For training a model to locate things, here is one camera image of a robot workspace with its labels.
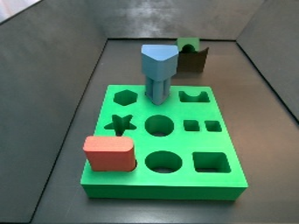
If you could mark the green arch block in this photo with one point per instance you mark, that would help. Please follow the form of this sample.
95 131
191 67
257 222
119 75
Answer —
189 45

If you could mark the green shape sorter board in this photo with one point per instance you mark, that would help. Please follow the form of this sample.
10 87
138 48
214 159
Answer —
185 156

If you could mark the black curved fixture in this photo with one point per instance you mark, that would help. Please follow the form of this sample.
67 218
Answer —
191 60

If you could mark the red rounded block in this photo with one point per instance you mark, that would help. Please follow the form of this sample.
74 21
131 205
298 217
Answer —
110 153

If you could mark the blue pentagon peg block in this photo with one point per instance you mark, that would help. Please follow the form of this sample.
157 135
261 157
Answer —
159 63

